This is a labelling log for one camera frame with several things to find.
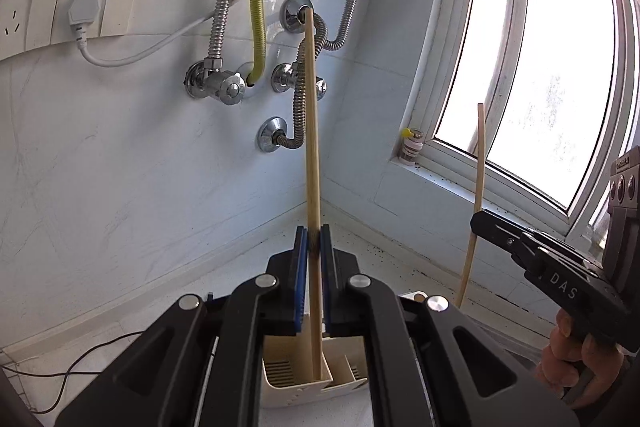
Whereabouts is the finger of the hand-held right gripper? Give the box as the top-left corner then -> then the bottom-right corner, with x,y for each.
470,209 -> 632,354

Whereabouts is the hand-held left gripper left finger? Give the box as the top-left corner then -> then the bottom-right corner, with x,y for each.
54,226 -> 308,427

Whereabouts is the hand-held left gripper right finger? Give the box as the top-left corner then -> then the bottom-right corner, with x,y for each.
320,224 -> 581,427

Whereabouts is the cream plastic utensil holder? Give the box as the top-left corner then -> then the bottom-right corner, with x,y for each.
261,291 -> 427,411

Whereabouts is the light bamboo chopstick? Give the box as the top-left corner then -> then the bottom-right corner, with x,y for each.
303,8 -> 327,381
454,103 -> 487,308

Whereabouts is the person's right hand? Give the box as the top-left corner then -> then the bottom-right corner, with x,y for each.
532,309 -> 627,411

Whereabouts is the chrome angle valve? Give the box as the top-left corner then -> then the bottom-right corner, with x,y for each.
183,59 -> 246,107
271,62 -> 329,100

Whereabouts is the white power plug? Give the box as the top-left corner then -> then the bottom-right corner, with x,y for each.
67,0 -> 97,48

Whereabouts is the chrome wall flange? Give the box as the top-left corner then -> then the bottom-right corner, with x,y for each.
279,0 -> 314,32
257,116 -> 289,153

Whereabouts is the short steel corrugated hose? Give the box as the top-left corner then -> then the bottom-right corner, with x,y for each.
275,38 -> 307,150

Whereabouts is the white wall flange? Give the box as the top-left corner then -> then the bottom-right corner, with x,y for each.
234,61 -> 261,88

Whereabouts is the black cable with connector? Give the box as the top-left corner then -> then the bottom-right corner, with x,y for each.
0,331 -> 146,416

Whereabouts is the white window frame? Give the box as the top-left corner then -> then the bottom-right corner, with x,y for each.
399,0 -> 640,249

